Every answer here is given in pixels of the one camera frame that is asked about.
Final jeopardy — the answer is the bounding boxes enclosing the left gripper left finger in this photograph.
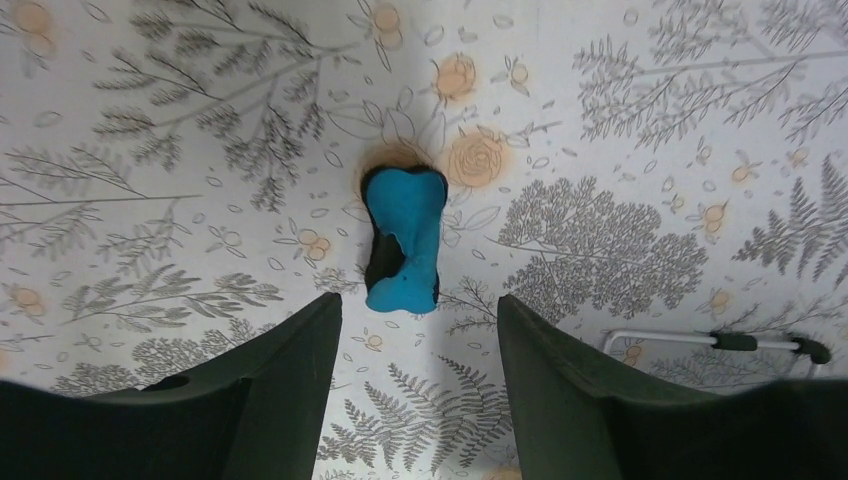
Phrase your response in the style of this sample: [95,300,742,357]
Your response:
[1,293,342,479]

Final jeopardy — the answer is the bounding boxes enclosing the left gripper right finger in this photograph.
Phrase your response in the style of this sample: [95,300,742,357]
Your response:
[497,295,847,479]

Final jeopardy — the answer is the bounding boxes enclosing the blue whiteboard eraser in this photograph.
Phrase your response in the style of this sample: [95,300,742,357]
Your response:
[360,165,448,314]

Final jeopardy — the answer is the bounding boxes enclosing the black framed whiteboard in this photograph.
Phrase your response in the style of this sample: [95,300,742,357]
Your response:
[601,329,833,394]

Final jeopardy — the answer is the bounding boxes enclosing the floral table mat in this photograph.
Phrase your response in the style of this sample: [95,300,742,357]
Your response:
[1,1,847,479]

